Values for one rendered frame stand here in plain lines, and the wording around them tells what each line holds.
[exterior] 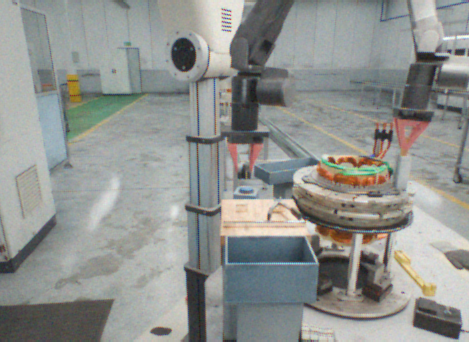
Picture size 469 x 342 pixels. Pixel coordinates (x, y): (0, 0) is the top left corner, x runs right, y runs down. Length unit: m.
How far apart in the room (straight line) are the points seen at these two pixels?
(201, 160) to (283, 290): 0.63
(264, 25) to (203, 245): 0.83
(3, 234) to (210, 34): 2.16
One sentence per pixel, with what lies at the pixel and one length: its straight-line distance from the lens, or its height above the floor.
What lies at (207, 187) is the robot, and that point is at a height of 1.00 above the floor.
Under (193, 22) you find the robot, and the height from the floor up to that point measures 1.52.
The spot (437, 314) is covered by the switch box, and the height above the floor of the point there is 0.83.
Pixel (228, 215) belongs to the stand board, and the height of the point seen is 1.07.
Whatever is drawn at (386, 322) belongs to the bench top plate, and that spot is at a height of 0.78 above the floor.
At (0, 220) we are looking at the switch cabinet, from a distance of 2.79.
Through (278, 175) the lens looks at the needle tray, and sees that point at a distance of 1.16.
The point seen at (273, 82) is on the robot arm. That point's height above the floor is 1.37.
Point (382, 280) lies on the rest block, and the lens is 1.08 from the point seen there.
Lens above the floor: 1.41
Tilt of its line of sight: 18 degrees down
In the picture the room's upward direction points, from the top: straight up
